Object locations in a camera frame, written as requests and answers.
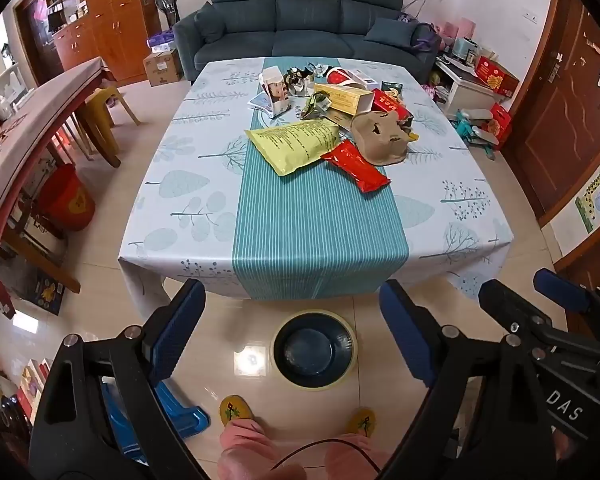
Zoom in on long yellow carton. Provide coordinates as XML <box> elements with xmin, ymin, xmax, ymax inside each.
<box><xmin>312</xmin><ymin>82</ymin><xmax>376</xmax><ymax>117</ymax></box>

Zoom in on person's left leg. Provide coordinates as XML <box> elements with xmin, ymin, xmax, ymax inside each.
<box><xmin>217</xmin><ymin>417</ymin><xmax>306</xmax><ymax>480</ymax></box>

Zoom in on row of books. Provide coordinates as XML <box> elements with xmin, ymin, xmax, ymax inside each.
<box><xmin>10</xmin><ymin>357</ymin><xmax>51</xmax><ymax>426</ymax></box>

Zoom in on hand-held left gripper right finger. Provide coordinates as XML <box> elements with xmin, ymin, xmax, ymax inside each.
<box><xmin>378</xmin><ymin>279</ymin><xmax>556</xmax><ymax>480</ymax></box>

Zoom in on brown paper bag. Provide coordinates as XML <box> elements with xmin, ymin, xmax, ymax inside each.
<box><xmin>351</xmin><ymin>109</ymin><xmax>411</xmax><ymax>166</ymax></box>

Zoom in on dark teal cushion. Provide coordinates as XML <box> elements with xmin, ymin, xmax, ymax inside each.
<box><xmin>195</xmin><ymin>1</ymin><xmax>227</xmax><ymax>44</ymax></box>
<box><xmin>364</xmin><ymin>17</ymin><xmax>418</xmax><ymax>51</ymax></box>

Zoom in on dark blue picture book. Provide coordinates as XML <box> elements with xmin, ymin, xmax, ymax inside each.
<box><xmin>22</xmin><ymin>267</ymin><xmax>66</xmax><ymax>316</ymax></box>

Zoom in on yellow rimmed dark trash bin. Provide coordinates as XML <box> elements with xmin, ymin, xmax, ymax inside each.
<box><xmin>271</xmin><ymin>310</ymin><xmax>358</xmax><ymax>392</ymax></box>

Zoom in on purple bag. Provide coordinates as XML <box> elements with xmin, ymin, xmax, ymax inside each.
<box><xmin>400</xmin><ymin>12</ymin><xmax>441</xmax><ymax>51</ymax></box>

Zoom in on red snack packet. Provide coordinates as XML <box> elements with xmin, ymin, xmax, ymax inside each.
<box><xmin>321</xmin><ymin>140</ymin><xmax>392</xmax><ymax>194</ymax></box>

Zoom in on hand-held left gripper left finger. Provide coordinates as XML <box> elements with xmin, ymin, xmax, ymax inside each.
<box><xmin>28</xmin><ymin>277</ymin><xmax>207</xmax><ymax>480</ymax></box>

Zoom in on purple printed box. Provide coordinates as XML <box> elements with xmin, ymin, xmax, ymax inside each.
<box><xmin>147</xmin><ymin>30</ymin><xmax>176</xmax><ymax>53</ymax></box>

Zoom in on white low cabinet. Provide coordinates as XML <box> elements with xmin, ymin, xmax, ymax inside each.
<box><xmin>435</xmin><ymin>57</ymin><xmax>506</xmax><ymax>121</ymax></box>

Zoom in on teal plastic toy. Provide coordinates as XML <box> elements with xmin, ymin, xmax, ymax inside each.
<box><xmin>455</xmin><ymin>110</ymin><xmax>501</xmax><ymax>161</ymax></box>

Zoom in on red bucket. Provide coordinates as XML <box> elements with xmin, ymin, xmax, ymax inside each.
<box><xmin>37</xmin><ymin>162</ymin><xmax>96</xmax><ymax>231</ymax></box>

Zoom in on yellow embroidered slipper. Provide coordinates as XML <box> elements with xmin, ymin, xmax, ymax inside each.
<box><xmin>219</xmin><ymin>395</ymin><xmax>253</xmax><ymax>428</ymax></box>
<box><xmin>347</xmin><ymin>407</ymin><xmax>377</xmax><ymax>436</ymax></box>

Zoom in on cardboard box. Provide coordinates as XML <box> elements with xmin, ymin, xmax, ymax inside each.
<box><xmin>143</xmin><ymin>50</ymin><xmax>183</xmax><ymax>87</ymax></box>

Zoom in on blue plastic stool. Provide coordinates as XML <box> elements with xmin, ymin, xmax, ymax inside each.
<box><xmin>100</xmin><ymin>377</ymin><xmax>211</xmax><ymax>463</ymax></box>

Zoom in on green wrapper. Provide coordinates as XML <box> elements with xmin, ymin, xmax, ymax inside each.
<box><xmin>300</xmin><ymin>95</ymin><xmax>333</xmax><ymax>121</ymax></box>

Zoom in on pink boxes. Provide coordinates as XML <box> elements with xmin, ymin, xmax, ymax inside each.
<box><xmin>435</xmin><ymin>20</ymin><xmax>476</xmax><ymax>46</ymax></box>

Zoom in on dark teal sofa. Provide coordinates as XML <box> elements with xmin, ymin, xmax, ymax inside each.
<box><xmin>172</xmin><ymin>0</ymin><xmax>443</xmax><ymax>86</ymax></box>

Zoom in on yellow green packet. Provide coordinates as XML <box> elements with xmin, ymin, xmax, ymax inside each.
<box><xmin>244</xmin><ymin>119</ymin><xmax>341</xmax><ymax>177</ymax></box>

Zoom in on red and white packet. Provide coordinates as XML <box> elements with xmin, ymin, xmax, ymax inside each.
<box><xmin>326</xmin><ymin>67</ymin><xmax>378</xmax><ymax>88</ymax></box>

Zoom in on wooden door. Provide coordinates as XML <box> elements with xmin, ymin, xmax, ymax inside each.
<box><xmin>500</xmin><ymin>0</ymin><xmax>600</xmax><ymax>226</ymax></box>

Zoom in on wide red gift box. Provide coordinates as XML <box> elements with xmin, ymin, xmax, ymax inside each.
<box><xmin>475</xmin><ymin>55</ymin><xmax>521</xmax><ymax>97</ymax></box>

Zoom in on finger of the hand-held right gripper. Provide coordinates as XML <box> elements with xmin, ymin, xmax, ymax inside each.
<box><xmin>479</xmin><ymin>280</ymin><xmax>556</xmax><ymax>348</ymax></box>
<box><xmin>534</xmin><ymin>268</ymin><xmax>600</xmax><ymax>333</ymax></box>

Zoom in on black fan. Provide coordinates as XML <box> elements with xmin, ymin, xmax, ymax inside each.
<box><xmin>155</xmin><ymin>0</ymin><xmax>176</xmax><ymax>28</ymax></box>

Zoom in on white box with portrait print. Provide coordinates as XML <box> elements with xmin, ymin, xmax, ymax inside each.
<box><xmin>258</xmin><ymin>69</ymin><xmax>292</xmax><ymax>118</ymax></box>

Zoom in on black cable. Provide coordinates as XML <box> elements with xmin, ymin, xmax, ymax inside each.
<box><xmin>270</xmin><ymin>439</ymin><xmax>381</xmax><ymax>473</ymax></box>

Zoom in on yellow plastic stool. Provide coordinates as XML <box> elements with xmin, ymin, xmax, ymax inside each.
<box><xmin>75</xmin><ymin>86</ymin><xmax>142</xmax><ymax>168</ymax></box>

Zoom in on upright red gift box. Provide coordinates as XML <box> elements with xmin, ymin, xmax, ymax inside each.
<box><xmin>482</xmin><ymin>102</ymin><xmax>513</xmax><ymax>151</ymax></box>

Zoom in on wooden cabinet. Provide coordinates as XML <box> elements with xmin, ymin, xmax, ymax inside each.
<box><xmin>40</xmin><ymin>0</ymin><xmax>156</xmax><ymax>83</ymax></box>

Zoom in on red carton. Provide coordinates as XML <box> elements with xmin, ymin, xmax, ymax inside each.
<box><xmin>370</xmin><ymin>89</ymin><xmax>413</xmax><ymax>123</ymax></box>

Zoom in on dining table with grey cover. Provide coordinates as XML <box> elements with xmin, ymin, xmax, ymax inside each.
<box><xmin>0</xmin><ymin>56</ymin><xmax>123</xmax><ymax>276</ymax></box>

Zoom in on table with patterned tablecloth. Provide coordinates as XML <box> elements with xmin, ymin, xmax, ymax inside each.
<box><xmin>117</xmin><ymin>57</ymin><xmax>513</xmax><ymax>306</ymax></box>

